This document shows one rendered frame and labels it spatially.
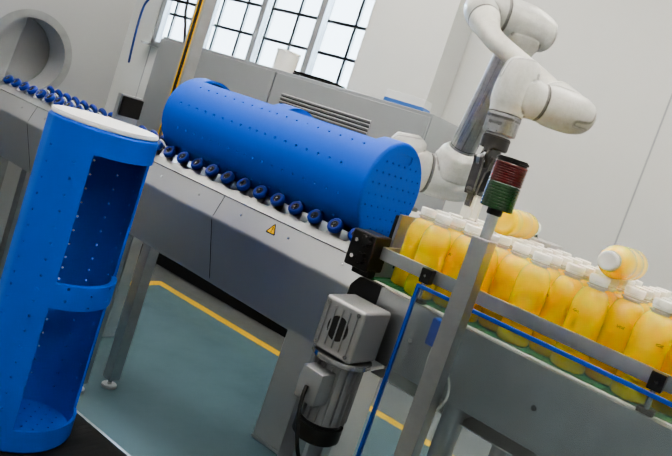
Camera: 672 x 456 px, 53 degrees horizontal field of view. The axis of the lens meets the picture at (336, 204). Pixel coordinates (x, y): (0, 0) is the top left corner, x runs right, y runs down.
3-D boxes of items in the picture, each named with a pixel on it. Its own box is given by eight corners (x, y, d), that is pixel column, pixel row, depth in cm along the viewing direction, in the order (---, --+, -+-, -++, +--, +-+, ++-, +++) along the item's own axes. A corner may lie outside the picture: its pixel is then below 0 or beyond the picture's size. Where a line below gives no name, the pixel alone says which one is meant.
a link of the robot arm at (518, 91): (495, 108, 169) (540, 125, 172) (517, 49, 168) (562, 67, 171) (479, 107, 180) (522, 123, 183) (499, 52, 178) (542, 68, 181)
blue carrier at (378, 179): (211, 163, 247) (236, 89, 245) (401, 246, 195) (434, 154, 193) (149, 148, 224) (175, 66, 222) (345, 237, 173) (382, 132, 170)
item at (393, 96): (390, 105, 384) (394, 92, 384) (427, 116, 375) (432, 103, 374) (382, 101, 373) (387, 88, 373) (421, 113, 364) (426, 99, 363)
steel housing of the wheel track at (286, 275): (36, 158, 321) (55, 90, 317) (394, 364, 193) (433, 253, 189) (-25, 148, 298) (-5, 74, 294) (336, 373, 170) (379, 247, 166)
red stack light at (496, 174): (496, 181, 130) (503, 162, 130) (526, 191, 127) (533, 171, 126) (482, 176, 125) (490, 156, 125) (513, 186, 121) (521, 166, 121)
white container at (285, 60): (280, 74, 438) (287, 52, 437) (298, 79, 430) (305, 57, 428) (265, 67, 425) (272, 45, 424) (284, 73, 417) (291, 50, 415)
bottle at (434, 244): (432, 299, 159) (459, 226, 158) (428, 303, 153) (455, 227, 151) (405, 288, 161) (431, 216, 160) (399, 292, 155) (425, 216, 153)
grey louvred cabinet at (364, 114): (157, 237, 514) (213, 56, 499) (387, 362, 399) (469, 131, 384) (98, 234, 468) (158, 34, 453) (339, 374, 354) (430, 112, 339)
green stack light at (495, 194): (487, 205, 131) (496, 181, 130) (517, 215, 127) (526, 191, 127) (473, 201, 126) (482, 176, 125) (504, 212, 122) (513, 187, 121)
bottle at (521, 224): (483, 216, 161) (514, 223, 176) (498, 240, 158) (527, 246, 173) (507, 199, 158) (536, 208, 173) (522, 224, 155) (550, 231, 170)
